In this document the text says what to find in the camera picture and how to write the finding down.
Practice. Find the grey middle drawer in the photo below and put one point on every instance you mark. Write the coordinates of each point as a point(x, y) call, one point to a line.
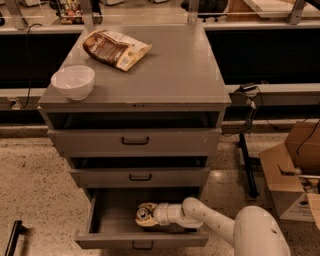
point(140, 177)

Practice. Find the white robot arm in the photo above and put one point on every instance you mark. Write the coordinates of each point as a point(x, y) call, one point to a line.
point(253, 232)

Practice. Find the grey open bottom drawer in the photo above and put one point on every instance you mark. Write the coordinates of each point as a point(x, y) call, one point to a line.
point(111, 222)

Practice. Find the brown cardboard box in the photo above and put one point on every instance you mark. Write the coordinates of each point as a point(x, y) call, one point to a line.
point(292, 171)

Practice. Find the brown chip bag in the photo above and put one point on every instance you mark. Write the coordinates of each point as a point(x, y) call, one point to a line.
point(115, 49)

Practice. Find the red coke can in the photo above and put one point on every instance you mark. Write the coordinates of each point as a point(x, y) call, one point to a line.
point(144, 214)

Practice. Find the snack rack background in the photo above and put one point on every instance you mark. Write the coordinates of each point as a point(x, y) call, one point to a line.
point(69, 12)

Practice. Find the grey top drawer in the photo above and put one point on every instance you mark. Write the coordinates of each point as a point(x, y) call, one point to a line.
point(135, 142)

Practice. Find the white bowl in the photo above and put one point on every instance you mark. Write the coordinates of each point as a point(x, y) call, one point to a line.
point(74, 82)

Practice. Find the grey drawer cabinet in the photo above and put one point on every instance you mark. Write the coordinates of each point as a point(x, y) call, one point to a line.
point(177, 85)

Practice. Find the black stand leg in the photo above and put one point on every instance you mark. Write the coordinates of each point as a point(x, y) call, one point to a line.
point(248, 168)

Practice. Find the black power adapter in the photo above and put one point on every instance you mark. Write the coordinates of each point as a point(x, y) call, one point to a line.
point(247, 87)

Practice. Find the black bar bottom left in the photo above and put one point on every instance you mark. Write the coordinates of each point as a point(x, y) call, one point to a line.
point(17, 230)

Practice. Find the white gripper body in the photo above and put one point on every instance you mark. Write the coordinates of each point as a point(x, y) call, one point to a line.
point(162, 213)

